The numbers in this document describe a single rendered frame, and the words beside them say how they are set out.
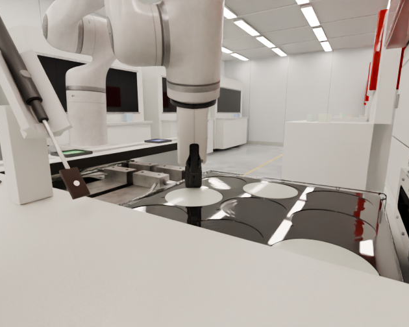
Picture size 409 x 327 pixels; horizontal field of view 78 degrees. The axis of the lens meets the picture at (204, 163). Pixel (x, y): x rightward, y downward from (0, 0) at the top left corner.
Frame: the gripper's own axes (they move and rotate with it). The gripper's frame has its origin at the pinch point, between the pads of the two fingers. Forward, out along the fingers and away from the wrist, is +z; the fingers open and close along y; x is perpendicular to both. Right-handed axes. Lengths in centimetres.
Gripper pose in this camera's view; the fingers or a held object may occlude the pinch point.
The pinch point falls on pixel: (193, 176)
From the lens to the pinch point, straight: 49.3
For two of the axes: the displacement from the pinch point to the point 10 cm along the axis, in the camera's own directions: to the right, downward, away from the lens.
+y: 0.6, 5.2, -8.5
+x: 10.0, -0.1, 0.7
